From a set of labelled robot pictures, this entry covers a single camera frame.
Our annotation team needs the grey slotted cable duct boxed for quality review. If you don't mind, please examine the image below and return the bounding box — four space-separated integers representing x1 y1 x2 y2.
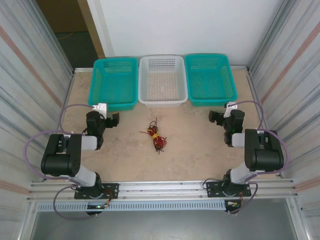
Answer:
36 201 227 213

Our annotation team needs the thin red cable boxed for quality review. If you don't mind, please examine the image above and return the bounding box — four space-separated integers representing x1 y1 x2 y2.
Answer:
139 117 161 141
151 134 168 151

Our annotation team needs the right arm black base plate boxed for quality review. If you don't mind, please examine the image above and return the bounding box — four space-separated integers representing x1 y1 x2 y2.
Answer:
206 180 252 198

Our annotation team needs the white plastic basket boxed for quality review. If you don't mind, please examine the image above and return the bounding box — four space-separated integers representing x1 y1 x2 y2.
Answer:
137 54 189 109

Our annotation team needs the orange floor cable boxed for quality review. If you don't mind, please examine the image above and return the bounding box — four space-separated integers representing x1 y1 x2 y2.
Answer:
56 31 76 41

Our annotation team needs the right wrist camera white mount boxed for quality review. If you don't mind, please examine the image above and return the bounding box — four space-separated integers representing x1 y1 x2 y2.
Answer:
224 101 239 119

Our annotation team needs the aluminium mounting rail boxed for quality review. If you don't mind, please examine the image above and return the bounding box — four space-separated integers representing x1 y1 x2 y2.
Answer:
26 178 299 202

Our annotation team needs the teal plastic basket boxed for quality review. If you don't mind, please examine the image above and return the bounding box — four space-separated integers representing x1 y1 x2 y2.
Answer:
184 53 239 108
87 57 139 113

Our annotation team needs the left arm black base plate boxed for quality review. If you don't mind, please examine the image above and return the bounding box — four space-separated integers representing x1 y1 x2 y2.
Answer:
74 183 120 200

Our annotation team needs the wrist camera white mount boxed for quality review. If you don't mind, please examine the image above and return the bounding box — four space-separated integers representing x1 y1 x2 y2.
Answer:
91 102 109 120
224 101 239 119

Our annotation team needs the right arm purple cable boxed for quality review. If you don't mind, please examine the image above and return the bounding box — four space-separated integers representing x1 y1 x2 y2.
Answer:
228 100 290 215

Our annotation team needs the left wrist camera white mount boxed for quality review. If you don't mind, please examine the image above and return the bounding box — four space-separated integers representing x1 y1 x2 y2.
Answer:
91 102 109 120

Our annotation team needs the small controller circuit board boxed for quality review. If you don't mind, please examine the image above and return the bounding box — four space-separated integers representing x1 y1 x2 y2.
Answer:
224 200 243 209
86 203 111 210

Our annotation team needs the brown wooden door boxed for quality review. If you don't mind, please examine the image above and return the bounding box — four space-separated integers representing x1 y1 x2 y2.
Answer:
36 0 106 58

